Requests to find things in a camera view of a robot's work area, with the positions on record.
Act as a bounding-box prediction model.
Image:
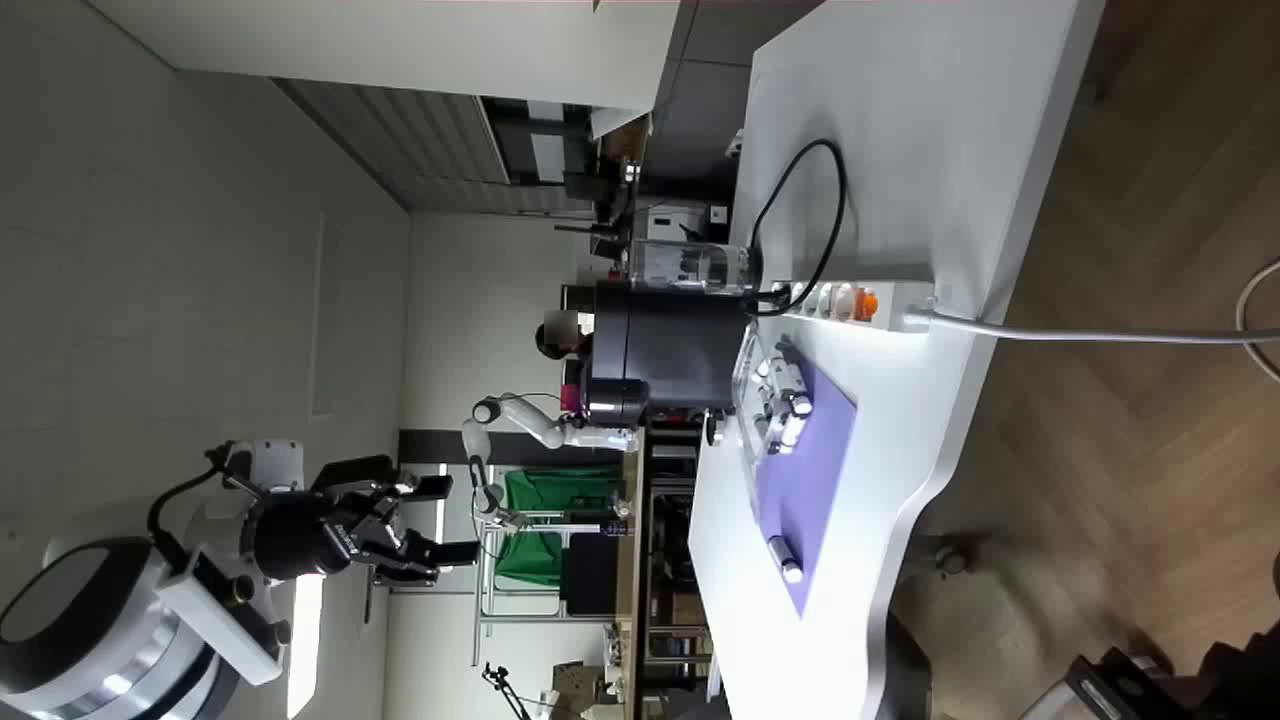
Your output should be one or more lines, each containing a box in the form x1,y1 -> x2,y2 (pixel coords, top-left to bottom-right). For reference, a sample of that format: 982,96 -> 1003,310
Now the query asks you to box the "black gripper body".
239,457 -> 404,579

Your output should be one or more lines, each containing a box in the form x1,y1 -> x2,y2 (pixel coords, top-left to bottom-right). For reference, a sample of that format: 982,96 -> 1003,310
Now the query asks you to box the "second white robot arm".
395,391 -> 635,480

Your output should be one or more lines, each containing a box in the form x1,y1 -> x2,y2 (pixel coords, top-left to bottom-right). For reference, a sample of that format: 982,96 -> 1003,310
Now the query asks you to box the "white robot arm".
0,441 -> 479,720

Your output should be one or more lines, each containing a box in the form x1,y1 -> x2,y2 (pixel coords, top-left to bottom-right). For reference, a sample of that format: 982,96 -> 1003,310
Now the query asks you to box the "green bin rack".
469,459 -> 628,630

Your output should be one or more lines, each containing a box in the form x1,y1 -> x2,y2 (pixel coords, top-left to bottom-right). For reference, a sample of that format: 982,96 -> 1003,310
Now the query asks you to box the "seated person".
534,320 -> 592,413

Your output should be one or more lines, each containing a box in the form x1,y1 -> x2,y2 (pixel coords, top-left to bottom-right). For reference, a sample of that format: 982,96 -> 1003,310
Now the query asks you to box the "black coffee machine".
578,288 -> 747,425

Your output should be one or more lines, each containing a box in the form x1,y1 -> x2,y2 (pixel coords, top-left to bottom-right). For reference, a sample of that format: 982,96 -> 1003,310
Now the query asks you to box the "single white cylinder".
769,535 -> 804,585

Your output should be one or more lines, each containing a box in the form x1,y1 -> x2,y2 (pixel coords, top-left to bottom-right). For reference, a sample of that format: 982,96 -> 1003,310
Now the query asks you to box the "purple mat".
756,357 -> 854,613

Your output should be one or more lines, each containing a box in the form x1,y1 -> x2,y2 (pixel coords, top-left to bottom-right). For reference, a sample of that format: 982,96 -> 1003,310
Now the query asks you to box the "white cylinder in pile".
777,391 -> 817,422

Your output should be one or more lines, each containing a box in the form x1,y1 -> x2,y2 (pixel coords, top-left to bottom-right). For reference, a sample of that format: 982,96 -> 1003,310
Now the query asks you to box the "cardboard box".
595,118 -> 651,163

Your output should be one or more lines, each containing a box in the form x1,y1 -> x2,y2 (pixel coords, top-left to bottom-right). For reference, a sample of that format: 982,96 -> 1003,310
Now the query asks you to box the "white power strip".
793,256 -> 935,333

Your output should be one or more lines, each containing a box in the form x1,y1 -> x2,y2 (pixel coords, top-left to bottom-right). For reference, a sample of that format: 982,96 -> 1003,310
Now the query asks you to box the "black plug cable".
742,135 -> 851,320

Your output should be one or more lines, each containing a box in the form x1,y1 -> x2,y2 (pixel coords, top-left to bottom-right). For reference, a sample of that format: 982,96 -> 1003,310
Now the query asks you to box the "white power strip cable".
902,254 -> 1280,391

